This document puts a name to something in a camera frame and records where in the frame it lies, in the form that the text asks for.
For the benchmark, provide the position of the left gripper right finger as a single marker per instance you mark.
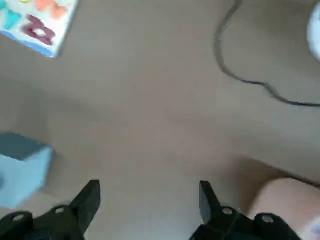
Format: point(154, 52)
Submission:
point(237, 227)

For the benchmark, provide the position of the grey block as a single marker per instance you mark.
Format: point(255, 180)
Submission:
point(22, 170)

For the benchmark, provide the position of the white desk lamp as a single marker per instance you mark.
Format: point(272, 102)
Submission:
point(315, 32)

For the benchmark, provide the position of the alphabet puzzle board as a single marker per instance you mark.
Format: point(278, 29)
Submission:
point(37, 22)

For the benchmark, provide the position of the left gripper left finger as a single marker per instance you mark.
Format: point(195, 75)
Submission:
point(50, 225)

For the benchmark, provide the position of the pink storage bin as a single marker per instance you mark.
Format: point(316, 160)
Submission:
point(287, 200)

